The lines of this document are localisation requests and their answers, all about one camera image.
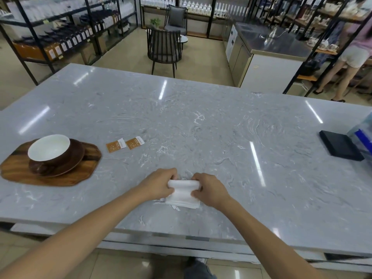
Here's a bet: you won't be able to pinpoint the person's right hand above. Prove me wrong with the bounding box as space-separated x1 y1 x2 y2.
190 173 233 213

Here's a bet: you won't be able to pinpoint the person's left hand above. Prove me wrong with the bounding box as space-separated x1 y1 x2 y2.
139 168 178 201

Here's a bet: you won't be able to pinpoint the white cloth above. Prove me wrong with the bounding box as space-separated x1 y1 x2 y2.
158 179 201 210

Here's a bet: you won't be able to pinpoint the person's left forearm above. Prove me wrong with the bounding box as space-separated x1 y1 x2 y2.
0 185 157 279

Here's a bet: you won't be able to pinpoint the person's right forearm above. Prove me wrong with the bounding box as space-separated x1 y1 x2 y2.
216 198 324 279

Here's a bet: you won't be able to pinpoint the orange sachet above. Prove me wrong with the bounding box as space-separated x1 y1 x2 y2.
106 138 127 154
125 136 145 150

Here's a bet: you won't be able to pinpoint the brown saucer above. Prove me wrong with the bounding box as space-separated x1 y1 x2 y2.
28 139 85 178

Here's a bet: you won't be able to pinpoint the brown wooden tray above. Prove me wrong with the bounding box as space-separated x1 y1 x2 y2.
0 139 102 187

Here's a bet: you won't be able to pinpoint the brown cup white inside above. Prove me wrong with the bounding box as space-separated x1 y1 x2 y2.
28 134 72 175

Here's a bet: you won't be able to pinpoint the dark slatted chair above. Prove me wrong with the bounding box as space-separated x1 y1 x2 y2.
146 25 183 78

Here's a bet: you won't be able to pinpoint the steel counter cabinet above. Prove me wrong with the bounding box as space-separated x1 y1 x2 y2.
222 22 313 94

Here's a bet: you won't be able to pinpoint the small round side table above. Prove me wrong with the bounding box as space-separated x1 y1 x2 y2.
178 34 189 53

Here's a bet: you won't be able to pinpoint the black flat scale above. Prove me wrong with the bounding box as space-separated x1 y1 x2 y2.
319 130 365 162

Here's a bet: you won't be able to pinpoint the grey cushioned armchair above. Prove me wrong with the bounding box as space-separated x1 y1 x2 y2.
164 5 188 36

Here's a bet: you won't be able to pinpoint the glass kettle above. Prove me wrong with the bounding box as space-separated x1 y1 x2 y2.
263 25 289 44

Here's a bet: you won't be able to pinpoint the clear plastic container blue label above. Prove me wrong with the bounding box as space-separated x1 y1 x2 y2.
346 113 372 160

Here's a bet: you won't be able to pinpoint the row of white bottles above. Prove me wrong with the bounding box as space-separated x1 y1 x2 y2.
141 0 250 18

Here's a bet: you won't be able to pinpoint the row of dark packets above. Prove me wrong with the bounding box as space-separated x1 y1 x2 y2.
14 9 131 53

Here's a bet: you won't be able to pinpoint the orange boxes on shelf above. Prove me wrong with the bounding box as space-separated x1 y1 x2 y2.
13 42 64 62

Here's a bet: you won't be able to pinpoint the black metal shelf rack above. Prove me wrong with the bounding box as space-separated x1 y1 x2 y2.
0 0 139 86

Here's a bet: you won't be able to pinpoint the black shelf with crockery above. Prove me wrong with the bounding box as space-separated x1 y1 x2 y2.
256 0 372 97

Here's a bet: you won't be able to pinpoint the black back wall shelf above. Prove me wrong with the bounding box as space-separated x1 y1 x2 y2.
139 0 256 41

